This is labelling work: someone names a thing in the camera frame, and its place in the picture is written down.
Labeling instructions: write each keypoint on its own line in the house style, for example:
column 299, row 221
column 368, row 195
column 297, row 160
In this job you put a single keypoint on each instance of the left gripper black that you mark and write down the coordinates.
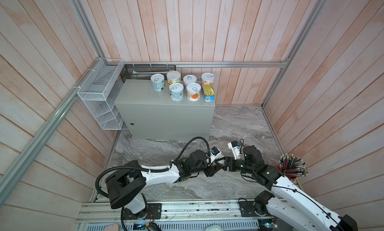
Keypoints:
column 211, row 170

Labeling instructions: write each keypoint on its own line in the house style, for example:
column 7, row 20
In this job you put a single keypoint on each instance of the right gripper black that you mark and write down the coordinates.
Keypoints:
column 230, row 166

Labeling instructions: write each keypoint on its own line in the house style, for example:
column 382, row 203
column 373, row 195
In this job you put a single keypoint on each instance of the gold rectangular sardine tin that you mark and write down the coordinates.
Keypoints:
column 208, row 92

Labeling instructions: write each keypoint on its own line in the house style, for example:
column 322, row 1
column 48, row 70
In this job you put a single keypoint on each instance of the orange labelled can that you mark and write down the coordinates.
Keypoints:
column 193, row 91

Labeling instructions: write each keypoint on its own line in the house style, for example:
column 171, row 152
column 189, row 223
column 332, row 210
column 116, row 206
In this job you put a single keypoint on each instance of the teal labelled can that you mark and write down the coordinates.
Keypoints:
column 176, row 91

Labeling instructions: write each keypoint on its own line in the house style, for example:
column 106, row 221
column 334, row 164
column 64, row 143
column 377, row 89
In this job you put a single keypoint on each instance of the pink can front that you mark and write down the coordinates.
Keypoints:
column 208, row 78

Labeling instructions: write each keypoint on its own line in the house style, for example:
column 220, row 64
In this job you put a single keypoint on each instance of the pink labelled can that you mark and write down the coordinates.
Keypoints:
column 188, row 79

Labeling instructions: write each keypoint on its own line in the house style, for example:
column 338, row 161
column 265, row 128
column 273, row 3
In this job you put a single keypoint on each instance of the yellow can plastic lid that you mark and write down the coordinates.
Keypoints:
column 173, row 77

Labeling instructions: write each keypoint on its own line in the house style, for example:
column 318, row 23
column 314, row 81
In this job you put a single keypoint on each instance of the blue labelled can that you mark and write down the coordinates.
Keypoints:
column 158, row 82

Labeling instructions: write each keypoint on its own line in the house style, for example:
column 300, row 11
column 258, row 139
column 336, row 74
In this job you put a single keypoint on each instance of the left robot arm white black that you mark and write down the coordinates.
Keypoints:
column 123, row 185

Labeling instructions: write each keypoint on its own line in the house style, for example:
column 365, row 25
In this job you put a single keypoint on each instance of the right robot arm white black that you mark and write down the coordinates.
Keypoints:
column 283, row 199

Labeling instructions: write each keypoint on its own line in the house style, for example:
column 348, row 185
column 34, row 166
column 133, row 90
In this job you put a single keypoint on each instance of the red pencil holder cup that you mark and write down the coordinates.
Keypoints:
column 292, row 166

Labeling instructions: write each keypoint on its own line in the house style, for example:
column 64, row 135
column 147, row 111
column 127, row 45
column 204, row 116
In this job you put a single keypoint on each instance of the grey metal cabinet box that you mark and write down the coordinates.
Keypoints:
column 151, row 114

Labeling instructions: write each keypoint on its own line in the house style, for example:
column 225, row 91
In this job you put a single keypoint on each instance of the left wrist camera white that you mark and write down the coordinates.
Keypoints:
column 215, row 154

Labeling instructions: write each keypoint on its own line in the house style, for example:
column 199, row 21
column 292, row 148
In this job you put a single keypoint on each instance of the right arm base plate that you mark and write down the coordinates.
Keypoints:
column 256, row 209

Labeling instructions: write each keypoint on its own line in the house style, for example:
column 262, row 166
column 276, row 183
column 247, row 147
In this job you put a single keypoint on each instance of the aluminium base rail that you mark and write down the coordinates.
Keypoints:
column 195, row 214

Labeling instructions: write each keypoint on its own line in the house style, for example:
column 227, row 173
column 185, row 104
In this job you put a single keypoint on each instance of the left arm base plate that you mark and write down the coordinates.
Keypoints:
column 152, row 212

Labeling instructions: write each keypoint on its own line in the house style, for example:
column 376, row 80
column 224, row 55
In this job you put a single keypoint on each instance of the black wire mesh basket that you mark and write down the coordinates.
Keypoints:
column 144, row 71

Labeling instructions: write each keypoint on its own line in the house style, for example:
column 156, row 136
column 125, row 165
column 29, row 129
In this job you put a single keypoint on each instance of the white wire mesh shelf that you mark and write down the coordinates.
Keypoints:
column 99, row 91

